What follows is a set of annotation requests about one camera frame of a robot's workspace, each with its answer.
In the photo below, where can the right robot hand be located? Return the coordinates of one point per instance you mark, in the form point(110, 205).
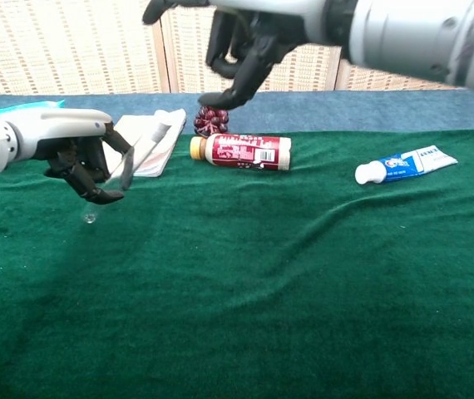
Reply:
point(262, 29)

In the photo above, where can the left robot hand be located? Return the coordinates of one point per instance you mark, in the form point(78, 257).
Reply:
point(62, 129)

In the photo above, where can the clear glass test tube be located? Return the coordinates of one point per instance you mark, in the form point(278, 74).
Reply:
point(142, 153)

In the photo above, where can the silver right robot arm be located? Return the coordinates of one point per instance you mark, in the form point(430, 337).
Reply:
point(420, 37)

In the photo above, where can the blue white toothpaste tube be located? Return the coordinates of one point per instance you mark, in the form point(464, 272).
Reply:
point(407, 164)

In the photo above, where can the teal snack bag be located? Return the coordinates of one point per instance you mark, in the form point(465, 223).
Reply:
point(25, 107)

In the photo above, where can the cream paper notebook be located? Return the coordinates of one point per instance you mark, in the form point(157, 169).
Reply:
point(137, 124)

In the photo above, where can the woven folding screen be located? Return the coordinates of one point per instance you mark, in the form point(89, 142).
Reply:
point(75, 45)

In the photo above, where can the dark red grape bunch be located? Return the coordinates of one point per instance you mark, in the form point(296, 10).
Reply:
point(212, 121)

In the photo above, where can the blue table cover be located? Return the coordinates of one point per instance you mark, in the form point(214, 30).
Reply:
point(345, 110)

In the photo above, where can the red label drink bottle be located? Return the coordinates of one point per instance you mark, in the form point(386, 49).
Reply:
point(241, 151)

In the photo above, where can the green velvet cloth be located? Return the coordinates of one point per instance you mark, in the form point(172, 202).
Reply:
point(237, 291)

